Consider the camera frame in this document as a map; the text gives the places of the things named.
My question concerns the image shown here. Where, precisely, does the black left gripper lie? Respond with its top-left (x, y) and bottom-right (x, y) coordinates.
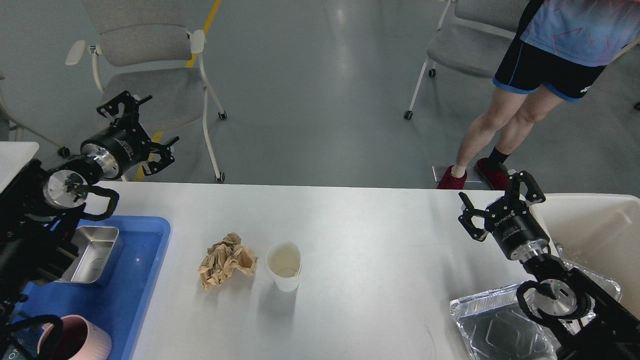
top-left (80, 90), bottom-right (180, 180)

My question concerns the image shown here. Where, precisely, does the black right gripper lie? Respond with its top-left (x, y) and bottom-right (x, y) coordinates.
top-left (458, 170), bottom-right (551, 261)

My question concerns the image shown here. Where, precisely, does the square stainless steel tray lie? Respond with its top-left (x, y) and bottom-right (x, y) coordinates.
top-left (55, 225), bottom-right (124, 287)

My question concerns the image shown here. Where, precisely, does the aluminium foil tray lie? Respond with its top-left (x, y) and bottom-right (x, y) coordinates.
top-left (450, 258), bottom-right (622, 360)

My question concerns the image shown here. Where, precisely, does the white paper cup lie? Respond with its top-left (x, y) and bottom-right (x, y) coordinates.
top-left (265, 241), bottom-right (302, 293)

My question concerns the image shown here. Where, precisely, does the pink ribbed mug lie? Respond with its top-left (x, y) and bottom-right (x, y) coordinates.
top-left (48, 314), bottom-right (112, 360)

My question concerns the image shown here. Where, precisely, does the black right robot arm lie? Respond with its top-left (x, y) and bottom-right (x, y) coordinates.
top-left (458, 168), bottom-right (640, 360)

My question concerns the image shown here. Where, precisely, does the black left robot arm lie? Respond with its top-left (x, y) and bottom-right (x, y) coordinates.
top-left (0, 90), bottom-right (179, 360)

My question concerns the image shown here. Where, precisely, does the grey chair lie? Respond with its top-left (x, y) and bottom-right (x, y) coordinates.
top-left (65, 0), bottom-right (227, 183)
top-left (0, 89), bottom-right (71, 158)
top-left (403, 0), bottom-right (528, 120)

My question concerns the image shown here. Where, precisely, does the beige plastic bin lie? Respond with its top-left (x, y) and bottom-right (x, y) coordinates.
top-left (532, 193), bottom-right (640, 316)

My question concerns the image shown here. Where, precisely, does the white side table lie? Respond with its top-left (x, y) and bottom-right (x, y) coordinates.
top-left (0, 141), bottom-right (40, 193)

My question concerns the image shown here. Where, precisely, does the grey chair far left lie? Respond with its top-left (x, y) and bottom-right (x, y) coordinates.
top-left (0, 89), bottom-right (71, 158)

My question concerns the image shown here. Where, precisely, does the crumpled brown paper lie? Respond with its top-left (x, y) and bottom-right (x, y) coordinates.
top-left (198, 232), bottom-right (259, 290)

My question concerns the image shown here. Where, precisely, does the person in blue shirt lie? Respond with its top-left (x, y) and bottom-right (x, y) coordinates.
top-left (437, 0), bottom-right (640, 191)

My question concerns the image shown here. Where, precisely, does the grey chair right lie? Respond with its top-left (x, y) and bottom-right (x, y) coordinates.
top-left (403, 0), bottom-right (528, 120)

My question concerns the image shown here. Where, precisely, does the blue plastic tray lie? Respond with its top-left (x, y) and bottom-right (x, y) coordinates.
top-left (16, 215), bottom-right (170, 360)

